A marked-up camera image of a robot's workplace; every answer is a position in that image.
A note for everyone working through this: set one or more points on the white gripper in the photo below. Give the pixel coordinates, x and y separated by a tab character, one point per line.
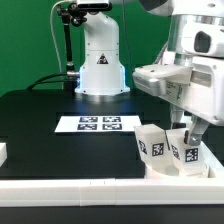
203	97

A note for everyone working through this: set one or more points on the white AprilTag base sheet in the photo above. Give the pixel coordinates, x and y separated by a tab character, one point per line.
78	124

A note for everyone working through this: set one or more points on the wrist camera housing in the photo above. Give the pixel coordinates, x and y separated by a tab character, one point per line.
152	79

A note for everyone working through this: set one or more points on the white U-shaped barrier frame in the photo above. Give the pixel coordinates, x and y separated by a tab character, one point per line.
157	189

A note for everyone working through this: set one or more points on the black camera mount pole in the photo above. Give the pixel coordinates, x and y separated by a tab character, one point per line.
70	15

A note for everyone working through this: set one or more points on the rear camera on pole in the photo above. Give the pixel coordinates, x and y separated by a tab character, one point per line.
93	4

